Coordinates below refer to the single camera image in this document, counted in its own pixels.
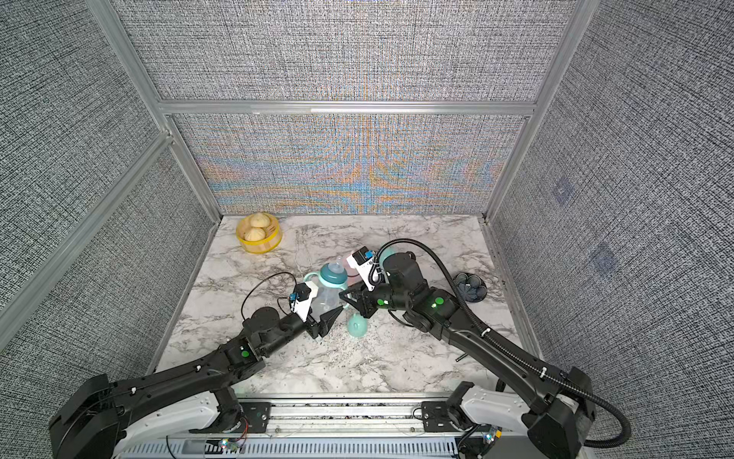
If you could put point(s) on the yellow steamer basket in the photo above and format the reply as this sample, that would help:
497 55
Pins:
273 239

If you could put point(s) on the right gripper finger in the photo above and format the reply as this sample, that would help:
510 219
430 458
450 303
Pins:
366 308
354 294

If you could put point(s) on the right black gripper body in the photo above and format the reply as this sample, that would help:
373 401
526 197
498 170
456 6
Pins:
388 297

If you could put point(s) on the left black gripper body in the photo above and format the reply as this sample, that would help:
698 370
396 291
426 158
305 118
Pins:
311 327

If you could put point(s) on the mint bottle cap front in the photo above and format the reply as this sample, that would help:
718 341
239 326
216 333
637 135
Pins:
386 253

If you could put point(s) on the clear bottle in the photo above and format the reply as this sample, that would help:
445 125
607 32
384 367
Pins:
327 300

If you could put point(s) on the aluminium front rail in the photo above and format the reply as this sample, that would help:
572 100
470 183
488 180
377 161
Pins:
348 414

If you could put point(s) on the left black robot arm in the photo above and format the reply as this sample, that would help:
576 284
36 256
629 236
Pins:
99 417

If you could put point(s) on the upper beige bun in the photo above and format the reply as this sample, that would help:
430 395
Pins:
259 220

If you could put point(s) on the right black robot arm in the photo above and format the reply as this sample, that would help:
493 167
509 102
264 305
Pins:
557 407

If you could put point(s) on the dark blue flower dish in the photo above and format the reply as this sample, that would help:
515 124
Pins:
471 287

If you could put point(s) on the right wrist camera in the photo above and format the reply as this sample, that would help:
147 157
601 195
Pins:
365 263

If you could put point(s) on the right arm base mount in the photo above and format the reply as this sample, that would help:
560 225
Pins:
439 417

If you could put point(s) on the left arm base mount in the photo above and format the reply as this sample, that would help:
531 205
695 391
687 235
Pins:
251 416

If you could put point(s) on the beige bun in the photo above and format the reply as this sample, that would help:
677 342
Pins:
259 220
254 234

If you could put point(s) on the lower beige bun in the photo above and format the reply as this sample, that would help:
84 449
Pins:
254 234

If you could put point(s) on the pink bottle cap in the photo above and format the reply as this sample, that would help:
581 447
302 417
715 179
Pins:
352 274

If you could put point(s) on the mint bottle cap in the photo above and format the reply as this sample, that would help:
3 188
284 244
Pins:
357 326
386 253

